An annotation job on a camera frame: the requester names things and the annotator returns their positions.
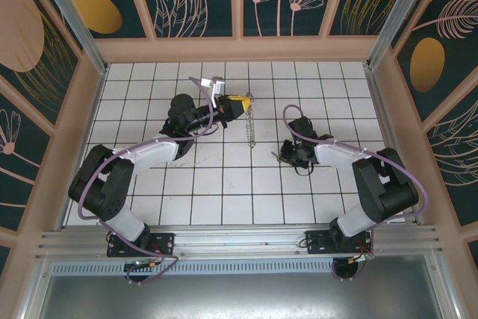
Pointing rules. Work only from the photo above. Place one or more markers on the curved metal strip with keyrings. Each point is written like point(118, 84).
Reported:
point(251, 128)

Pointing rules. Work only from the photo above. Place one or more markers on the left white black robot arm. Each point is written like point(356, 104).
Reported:
point(149, 152)

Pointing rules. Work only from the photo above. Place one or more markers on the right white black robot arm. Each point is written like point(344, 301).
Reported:
point(336, 156)

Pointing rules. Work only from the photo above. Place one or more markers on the brushed metal sheet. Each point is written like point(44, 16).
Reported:
point(239, 296)

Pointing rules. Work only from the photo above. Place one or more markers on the aluminium side rail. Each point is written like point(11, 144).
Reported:
point(384, 110)

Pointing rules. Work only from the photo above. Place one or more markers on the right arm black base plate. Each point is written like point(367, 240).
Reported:
point(317, 244)

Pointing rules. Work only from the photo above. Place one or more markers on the aluminium mounting rail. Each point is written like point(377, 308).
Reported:
point(239, 244)

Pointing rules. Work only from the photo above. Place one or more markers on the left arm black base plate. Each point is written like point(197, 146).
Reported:
point(164, 244)

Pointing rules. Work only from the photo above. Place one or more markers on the aluminium corner post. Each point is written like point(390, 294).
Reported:
point(404, 9)
point(68, 9)

